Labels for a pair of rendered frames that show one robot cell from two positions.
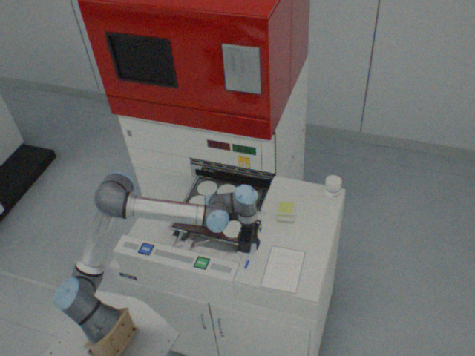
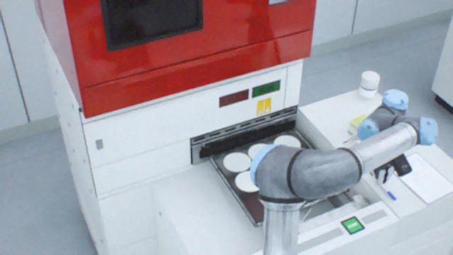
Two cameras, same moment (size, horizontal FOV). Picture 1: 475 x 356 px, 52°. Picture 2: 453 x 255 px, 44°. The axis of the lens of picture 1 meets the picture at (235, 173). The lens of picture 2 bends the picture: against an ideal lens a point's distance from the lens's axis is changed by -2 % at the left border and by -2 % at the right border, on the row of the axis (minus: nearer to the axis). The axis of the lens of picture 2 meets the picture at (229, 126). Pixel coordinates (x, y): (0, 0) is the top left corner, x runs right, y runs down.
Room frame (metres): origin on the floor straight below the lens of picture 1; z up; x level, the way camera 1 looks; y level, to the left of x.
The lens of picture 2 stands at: (0.75, 1.30, 2.33)
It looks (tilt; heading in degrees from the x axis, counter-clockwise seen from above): 40 degrees down; 310
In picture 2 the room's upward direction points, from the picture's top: 1 degrees clockwise
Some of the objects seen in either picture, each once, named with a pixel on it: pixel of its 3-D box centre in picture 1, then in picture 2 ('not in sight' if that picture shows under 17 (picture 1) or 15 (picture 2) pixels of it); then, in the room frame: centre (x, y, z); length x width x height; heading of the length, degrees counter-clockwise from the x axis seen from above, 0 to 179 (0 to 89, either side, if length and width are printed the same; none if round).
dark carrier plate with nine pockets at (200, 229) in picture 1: (220, 207); (276, 172); (1.55, 0.09, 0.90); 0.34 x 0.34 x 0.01; 67
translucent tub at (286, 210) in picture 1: (286, 212); (362, 128); (1.40, -0.21, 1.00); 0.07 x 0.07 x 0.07; 76
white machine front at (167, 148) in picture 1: (197, 151); (200, 123); (1.83, 0.18, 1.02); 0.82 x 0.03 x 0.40; 67
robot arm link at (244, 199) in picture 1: (244, 200); (393, 110); (1.23, -0.02, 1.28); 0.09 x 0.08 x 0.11; 88
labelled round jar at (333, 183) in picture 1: (332, 188); (369, 86); (1.51, -0.44, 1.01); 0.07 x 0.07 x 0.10
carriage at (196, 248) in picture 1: (203, 256); (320, 228); (1.30, 0.18, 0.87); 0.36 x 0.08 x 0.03; 67
